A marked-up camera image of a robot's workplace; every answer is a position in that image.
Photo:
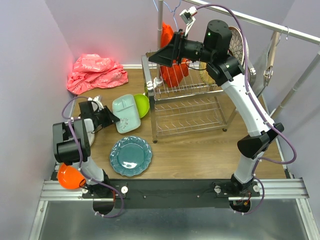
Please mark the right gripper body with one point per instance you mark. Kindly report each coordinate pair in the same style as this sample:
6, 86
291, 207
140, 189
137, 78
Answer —
182, 38

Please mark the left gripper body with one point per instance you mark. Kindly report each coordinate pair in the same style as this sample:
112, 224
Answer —
101, 116

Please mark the pale blue rectangular dish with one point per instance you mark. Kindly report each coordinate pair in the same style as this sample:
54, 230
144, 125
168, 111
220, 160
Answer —
126, 110

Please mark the woven bamboo tray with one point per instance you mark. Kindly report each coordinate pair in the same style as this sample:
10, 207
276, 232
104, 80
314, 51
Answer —
204, 75

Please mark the large floral brown-rim plate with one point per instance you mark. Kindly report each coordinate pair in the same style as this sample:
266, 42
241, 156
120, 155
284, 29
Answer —
246, 50

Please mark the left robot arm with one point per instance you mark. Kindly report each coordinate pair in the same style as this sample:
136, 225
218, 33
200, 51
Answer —
72, 149

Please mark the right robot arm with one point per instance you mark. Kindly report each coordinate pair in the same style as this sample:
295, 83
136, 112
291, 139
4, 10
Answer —
262, 130

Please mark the steel two-tier dish rack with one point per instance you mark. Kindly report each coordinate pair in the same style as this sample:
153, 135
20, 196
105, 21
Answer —
190, 107

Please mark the white ringed grey plate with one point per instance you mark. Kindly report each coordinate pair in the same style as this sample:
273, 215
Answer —
91, 137

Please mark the orange cloth on hanger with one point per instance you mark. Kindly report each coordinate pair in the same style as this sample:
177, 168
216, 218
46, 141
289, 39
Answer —
175, 74

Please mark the lime green plate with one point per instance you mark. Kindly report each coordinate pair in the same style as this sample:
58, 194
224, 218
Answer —
142, 104

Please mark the teal scalloped plate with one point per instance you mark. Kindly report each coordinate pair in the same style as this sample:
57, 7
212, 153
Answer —
130, 156

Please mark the pink plastic bag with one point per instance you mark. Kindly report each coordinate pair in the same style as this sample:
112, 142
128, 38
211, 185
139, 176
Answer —
91, 71

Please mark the orange plate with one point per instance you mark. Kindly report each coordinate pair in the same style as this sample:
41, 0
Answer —
70, 178

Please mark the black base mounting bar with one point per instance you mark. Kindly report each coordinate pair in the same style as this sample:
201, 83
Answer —
173, 193

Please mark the grey hanging towel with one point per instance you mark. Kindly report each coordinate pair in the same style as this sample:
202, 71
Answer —
260, 66

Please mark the wooden clip hanger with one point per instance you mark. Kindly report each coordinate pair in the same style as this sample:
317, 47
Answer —
268, 72

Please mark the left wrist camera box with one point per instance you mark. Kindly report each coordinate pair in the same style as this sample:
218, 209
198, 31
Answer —
96, 103

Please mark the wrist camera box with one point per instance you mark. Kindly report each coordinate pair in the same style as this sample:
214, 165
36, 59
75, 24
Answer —
96, 103
187, 15

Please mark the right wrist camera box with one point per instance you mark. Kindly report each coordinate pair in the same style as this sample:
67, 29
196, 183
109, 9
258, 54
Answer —
187, 15

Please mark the white clothes rack frame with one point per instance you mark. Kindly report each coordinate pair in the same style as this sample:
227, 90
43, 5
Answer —
275, 27

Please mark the blue wire hanger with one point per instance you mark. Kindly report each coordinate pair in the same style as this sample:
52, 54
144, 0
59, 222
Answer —
159, 6

